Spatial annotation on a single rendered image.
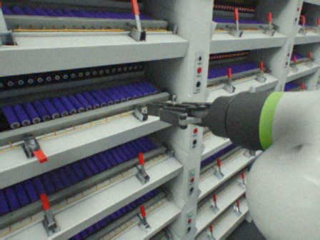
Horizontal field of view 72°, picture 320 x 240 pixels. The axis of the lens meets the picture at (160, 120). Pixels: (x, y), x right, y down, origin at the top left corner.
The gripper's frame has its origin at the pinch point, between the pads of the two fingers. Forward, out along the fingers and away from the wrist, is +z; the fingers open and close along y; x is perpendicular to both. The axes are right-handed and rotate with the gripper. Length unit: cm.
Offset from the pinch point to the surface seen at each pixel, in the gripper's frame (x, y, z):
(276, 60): 5, 86, 8
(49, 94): 6.3, -18.3, 20.2
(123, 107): 0.5, -3.5, 10.6
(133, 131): -5.4, -4.1, 7.0
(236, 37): 16.2, 41.8, 3.9
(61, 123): 0.4, -19.9, 10.4
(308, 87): -19, 155, 13
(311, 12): 32, 156, 13
